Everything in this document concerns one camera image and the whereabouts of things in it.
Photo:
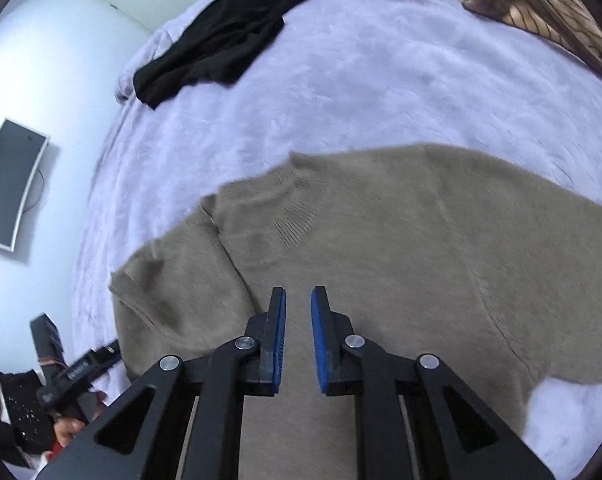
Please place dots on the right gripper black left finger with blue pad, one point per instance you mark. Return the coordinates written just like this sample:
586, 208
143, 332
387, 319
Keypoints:
182, 419

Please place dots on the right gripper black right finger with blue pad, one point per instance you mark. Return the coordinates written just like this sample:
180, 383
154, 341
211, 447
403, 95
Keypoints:
415, 419

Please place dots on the taupe knit sweater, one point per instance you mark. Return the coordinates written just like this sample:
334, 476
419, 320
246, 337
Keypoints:
426, 248

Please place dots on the person's left hand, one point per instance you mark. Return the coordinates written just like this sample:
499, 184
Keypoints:
66, 428

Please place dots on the black jacket on floor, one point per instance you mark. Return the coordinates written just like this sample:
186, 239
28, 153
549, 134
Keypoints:
26, 430

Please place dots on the lavender bed blanket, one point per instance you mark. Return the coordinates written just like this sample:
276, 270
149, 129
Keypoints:
342, 75

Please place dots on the black garment on bed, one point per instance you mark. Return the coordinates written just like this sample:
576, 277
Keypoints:
218, 46

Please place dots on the wall-mounted flat television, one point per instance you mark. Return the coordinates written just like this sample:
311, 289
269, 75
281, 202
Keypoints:
21, 151

